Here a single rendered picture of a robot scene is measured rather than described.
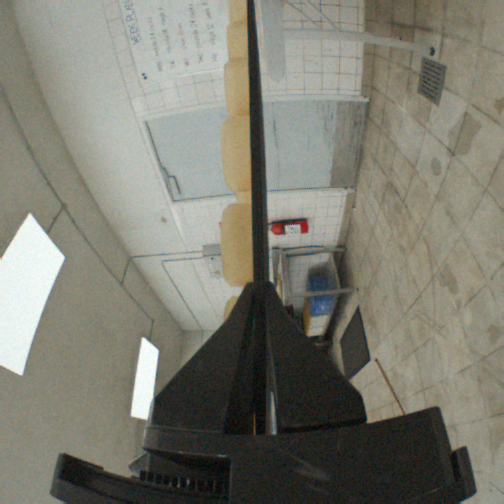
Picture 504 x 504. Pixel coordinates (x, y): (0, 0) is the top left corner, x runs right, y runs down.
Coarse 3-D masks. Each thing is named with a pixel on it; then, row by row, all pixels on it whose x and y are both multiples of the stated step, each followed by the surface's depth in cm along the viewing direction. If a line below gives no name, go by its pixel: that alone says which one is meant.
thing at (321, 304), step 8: (312, 280) 353; (320, 280) 352; (312, 288) 344; (320, 288) 344; (328, 288) 343; (312, 296) 335; (320, 296) 335; (328, 296) 335; (312, 304) 339; (320, 304) 333; (328, 304) 335; (312, 312) 346; (320, 312) 350
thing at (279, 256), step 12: (276, 252) 337; (288, 252) 332; (300, 252) 330; (312, 252) 329; (324, 252) 329; (276, 264) 357; (276, 276) 379; (324, 276) 371; (336, 276) 304; (276, 288) 404; (288, 288) 299; (336, 288) 303; (348, 288) 288; (288, 300) 299; (336, 300) 308; (324, 324) 384
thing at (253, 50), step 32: (256, 32) 20; (256, 64) 12; (256, 96) 12; (256, 128) 12; (256, 160) 12; (256, 192) 11; (256, 224) 11; (256, 256) 11; (256, 288) 11; (256, 320) 11; (256, 352) 11; (256, 384) 10; (256, 416) 10
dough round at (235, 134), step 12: (228, 120) 14; (240, 120) 14; (228, 132) 14; (240, 132) 14; (228, 144) 14; (240, 144) 14; (228, 156) 14; (240, 156) 14; (228, 168) 14; (240, 168) 14; (228, 180) 15; (240, 180) 15
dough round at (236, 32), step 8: (232, 24) 15; (240, 24) 15; (232, 32) 15; (240, 32) 15; (232, 40) 16; (240, 40) 15; (232, 48) 16; (240, 48) 16; (232, 56) 16; (240, 56) 16
